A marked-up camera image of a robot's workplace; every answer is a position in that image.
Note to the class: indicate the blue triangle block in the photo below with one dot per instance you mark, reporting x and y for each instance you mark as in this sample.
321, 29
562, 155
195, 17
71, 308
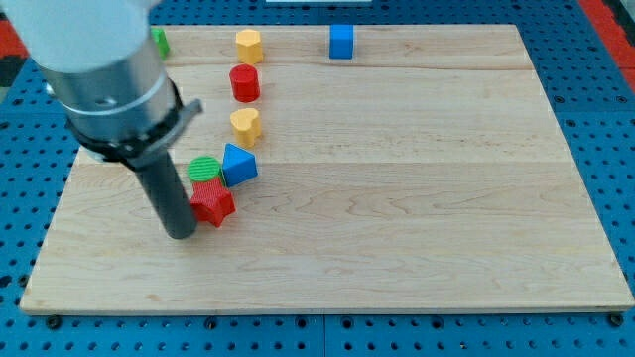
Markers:
238, 165

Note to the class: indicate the green cylinder block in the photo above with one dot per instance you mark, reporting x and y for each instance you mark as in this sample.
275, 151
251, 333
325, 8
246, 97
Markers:
205, 168

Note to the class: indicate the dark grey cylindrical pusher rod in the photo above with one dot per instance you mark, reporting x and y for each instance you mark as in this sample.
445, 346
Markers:
164, 188

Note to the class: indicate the yellow hexagon block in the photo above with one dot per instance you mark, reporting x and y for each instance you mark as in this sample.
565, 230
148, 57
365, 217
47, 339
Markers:
249, 46

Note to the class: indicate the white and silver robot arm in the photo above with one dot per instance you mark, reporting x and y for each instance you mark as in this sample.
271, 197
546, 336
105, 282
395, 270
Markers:
102, 65

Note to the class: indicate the red cylinder block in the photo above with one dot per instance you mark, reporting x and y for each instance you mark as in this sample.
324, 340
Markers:
245, 84

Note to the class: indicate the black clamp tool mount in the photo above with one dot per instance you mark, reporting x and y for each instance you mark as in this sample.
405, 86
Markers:
143, 147

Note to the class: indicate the green block behind arm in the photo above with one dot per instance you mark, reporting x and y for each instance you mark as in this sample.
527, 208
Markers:
161, 41

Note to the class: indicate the yellow heart block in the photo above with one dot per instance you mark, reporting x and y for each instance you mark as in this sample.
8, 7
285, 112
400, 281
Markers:
246, 126

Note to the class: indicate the red star block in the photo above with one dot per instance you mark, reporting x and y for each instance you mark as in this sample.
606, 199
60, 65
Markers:
211, 201

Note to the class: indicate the light wooden board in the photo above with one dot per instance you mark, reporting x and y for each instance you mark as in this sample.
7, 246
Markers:
427, 175

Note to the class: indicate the blue cube block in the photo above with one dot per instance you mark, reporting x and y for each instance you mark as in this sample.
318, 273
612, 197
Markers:
341, 41

